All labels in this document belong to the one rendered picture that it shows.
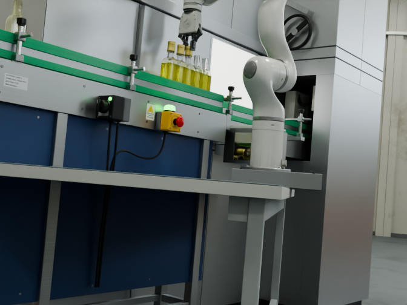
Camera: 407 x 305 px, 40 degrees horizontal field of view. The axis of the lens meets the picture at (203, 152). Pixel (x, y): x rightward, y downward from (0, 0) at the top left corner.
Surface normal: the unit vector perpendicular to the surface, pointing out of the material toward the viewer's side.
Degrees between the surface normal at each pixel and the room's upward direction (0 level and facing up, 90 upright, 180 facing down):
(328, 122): 90
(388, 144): 90
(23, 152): 90
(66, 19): 90
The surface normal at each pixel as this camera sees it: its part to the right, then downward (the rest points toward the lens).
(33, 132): 0.78, 0.03
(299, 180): -0.18, -0.07
